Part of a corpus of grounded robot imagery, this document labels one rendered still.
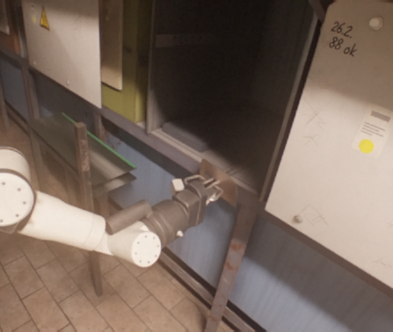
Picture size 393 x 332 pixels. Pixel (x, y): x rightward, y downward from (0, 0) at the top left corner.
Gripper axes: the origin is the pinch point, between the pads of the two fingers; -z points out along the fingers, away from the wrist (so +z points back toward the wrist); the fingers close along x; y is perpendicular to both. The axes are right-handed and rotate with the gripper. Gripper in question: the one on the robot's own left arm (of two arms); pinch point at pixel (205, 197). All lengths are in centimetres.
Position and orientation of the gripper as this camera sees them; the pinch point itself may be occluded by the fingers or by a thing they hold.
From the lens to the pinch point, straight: 72.3
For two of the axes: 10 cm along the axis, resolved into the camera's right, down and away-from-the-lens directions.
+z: -6.8, 3.4, -6.6
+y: -7.3, -4.5, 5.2
